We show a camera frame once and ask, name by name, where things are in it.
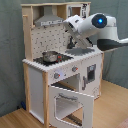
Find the small metal pot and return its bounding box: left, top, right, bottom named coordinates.
left=42, top=51, right=59, bottom=63

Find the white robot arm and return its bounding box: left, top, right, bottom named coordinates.
left=63, top=13, right=128, bottom=51

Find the wooden toy kitchen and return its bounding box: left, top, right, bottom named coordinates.
left=22, top=2, right=103, bottom=128

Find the black toy stovetop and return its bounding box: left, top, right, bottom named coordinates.
left=34, top=54, right=71, bottom=66

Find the right oven knob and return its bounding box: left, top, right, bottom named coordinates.
left=72, top=66, right=78, bottom=72

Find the oven knob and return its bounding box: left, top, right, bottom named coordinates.
left=72, top=66, right=78, bottom=72
left=54, top=73, right=60, bottom=79

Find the left oven knob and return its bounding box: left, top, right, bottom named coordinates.
left=54, top=73, right=60, bottom=79

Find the grey toy sink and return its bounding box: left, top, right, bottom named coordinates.
left=65, top=48, right=95, bottom=56

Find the black toy faucet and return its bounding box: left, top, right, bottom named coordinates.
left=67, top=36, right=75, bottom=49

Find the grey dishwasher panel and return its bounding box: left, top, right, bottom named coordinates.
left=82, top=65, right=96, bottom=89

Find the white oven door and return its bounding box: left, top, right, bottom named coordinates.
left=49, top=86, right=94, bottom=128

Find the grey range hood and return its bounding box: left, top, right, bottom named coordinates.
left=35, top=5, right=63, bottom=27

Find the toy microwave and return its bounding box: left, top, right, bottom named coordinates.
left=67, top=4, right=88, bottom=18

